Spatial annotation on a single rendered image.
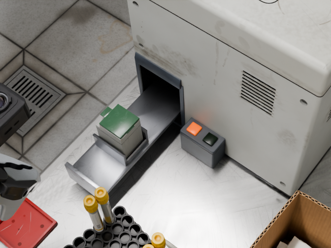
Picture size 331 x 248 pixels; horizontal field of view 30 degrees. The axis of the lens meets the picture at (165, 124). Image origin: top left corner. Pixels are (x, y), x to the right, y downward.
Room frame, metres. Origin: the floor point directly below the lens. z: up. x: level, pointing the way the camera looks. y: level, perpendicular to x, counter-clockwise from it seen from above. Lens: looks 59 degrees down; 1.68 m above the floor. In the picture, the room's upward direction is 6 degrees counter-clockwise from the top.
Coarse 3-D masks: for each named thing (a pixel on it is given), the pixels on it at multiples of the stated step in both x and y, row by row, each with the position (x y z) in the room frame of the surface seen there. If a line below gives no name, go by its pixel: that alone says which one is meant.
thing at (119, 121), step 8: (104, 112) 0.45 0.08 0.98; (112, 112) 0.45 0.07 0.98; (120, 112) 0.45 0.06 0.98; (128, 112) 0.44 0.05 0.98; (104, 120) 0.44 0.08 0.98; (112, 120) 0.43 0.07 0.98; (120, 120) 0.43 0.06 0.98; (128, 120) 0.43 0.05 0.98; (136, 120) 0.43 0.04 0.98; (112, 128) 0.42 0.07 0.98; (120, 128) 0.42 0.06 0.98; (128, 128) 0.42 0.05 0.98; (120, 136) 0.41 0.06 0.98
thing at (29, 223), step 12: (24, 204) 0.37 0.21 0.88; (12, 216) 0.36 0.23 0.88; (24, 216) 0.36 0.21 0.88; (36, 216) 0.35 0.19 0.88; (48, 216) 0.35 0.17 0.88; (0, 228) 0.34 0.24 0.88; (12, 228) 0.34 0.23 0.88; (24, 228) 0.34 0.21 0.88; (36, 228) 0.34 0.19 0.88; (48, 228) 0.33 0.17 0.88; (0, 240) 0.32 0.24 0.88; (12, 240) 0.32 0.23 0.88; (24, 240) 0.32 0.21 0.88; (36, 240) 0.32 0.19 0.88
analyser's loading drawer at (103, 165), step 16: (160, 80) 0.54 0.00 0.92; (144, 96) 0.51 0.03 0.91; (160, 96) 0.51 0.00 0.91; (176, 96) 0.51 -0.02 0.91; (144, 112) 0.48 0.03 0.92; (160, 112) 0.48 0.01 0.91; (176, 112) 0.48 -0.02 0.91; (144, 128) 0.44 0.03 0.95; (160, 128) 0.45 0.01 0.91; (96, 144) 0.44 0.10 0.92; (144, 144) 0.43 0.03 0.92; (80, 160) 0.42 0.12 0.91; (96, 160) 0.41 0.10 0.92; (112, 160) 0.41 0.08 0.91; (128, 160) 0.40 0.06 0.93; (80, 176) 0.38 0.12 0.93; (96, 176) 0.39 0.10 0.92; (112, 176) 0.39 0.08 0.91
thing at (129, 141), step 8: (104, 128) 0.43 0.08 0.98; (136, 128) 0.43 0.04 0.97; (104, 136) 0.43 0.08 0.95; (112, 136) 0.42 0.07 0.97; (128, 136) 0.42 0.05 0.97; (136, 136) 0.43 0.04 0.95; (112, 144) 0.42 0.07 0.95; (120, 144) 0.41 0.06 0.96; (128, 144) 0.41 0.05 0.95; (136, 144) 0.42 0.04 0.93; (128, 152) 0.41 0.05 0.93
